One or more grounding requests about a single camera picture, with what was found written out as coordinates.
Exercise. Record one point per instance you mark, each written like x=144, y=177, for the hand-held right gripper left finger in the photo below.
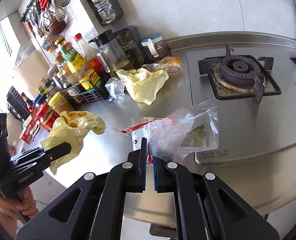
x=144, y=172

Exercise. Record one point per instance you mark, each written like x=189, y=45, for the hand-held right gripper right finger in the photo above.
x=155, y=175

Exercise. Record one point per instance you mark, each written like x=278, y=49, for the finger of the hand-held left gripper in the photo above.
x=59, y=151

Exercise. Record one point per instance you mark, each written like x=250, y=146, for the yellow plastic bag red print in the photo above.
x=70, y=130

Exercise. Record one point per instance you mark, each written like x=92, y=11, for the clear zip bag red strip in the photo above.
x=168, y=135

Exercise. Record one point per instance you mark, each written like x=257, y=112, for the person's left forearm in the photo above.
x=5, y=227

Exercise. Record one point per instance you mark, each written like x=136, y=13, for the person's left hand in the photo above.
x=27, y=202

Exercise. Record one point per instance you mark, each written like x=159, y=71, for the red lid jar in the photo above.
x=47, y=120

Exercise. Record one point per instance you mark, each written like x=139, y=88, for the red seasoning packet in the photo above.
x=28, y=132

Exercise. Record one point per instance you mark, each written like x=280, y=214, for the yellow lid jar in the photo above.
x=59, y=102

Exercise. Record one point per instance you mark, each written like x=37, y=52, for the group of small seasoning jars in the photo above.
x=44, y=90

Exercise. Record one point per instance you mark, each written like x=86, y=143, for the black slatted rack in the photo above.
x=15, y=100

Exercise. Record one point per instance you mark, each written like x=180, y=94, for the small yellow cap bottle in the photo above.
x=63, y=78

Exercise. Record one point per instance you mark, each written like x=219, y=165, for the brown round pot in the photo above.
x=51, y=73

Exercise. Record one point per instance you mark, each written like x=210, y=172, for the crumpled white plastic bag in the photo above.
x=115, y=88

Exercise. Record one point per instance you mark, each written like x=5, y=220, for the crumpled yellow plastic bag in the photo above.
x=143, y=87

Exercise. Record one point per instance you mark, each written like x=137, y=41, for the small red cap bottle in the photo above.
x=60, y=62

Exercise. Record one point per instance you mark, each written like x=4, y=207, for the green label sauce bottle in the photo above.
x=74, y=60

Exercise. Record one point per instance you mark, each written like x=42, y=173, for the dark soy sauce bottle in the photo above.
x=53, y=55

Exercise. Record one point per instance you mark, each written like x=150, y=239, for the red label sauce bottle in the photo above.
x=88, y=52

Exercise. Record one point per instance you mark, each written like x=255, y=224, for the orange bread packet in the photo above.
x=165, y=66

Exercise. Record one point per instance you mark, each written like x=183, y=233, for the steel skimmer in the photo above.
x=49, y=42

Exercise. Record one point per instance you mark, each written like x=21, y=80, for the glass oil jug black lid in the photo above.
x=113, y=52

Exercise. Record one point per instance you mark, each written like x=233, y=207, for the stainless gas hob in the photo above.
x=262, y=130

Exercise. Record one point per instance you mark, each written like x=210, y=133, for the brown ladle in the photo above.
x=57, y=27

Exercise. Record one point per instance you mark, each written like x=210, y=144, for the white louvred vent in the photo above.
x=7, y=37

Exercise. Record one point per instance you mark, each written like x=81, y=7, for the glass jar blue lid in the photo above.
x=154, y=47

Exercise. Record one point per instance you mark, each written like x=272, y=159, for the large gas burner with grate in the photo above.
x=237, y=67

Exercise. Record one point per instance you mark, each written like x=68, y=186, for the black utensil rail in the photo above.
x=29, y=7

